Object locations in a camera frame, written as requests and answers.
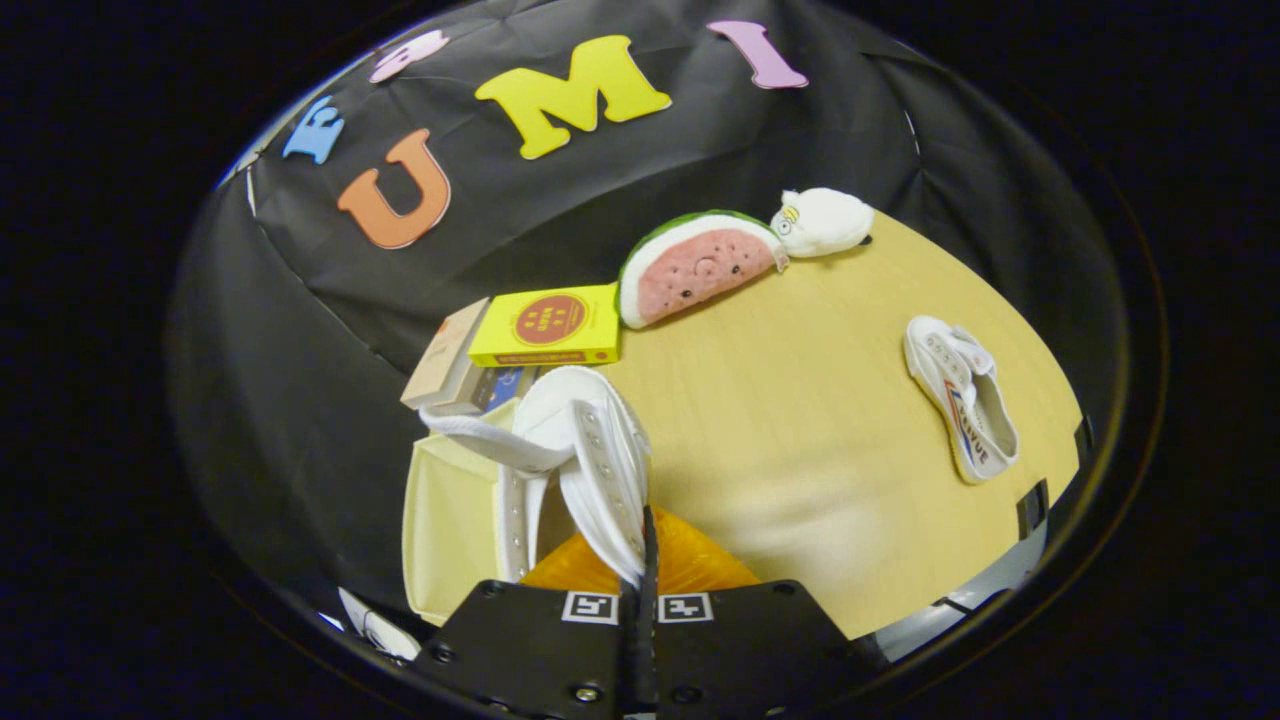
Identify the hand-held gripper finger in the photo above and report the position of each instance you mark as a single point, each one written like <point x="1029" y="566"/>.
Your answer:
<point x="630" y="650"/>
<point x="650" y="620"/>

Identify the white canvas shoe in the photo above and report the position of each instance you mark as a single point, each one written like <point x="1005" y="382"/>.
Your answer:
<point x="600" y="470"/>
<point x="960" y="400"/>

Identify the beige fabric storage box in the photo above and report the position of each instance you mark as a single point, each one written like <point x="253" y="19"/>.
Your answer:
<point x="450" y="530"/>

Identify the white device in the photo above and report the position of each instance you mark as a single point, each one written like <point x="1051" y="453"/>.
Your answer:
<point x="385" y="630"/>

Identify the blue book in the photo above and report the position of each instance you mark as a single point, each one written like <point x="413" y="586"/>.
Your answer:
<point x="510" y="385"/>

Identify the grey book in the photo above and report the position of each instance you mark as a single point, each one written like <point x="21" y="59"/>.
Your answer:
<point x="468" y="390"/>

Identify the yellow book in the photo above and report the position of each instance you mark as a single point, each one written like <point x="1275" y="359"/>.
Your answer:
<point x="545" y="325"/>

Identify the beige book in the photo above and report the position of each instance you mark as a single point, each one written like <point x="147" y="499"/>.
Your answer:
<point x="445" y="355"/>

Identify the watermelon slice plush toy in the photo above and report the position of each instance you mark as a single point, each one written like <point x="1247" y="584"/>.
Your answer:
<point x="690" y="275"/>

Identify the black table edge clip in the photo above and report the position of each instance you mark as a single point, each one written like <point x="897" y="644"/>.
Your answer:
<point x="1032" y="512"/>

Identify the white plush toy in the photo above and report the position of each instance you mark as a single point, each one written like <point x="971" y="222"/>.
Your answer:
<point x="825" y="222"/>

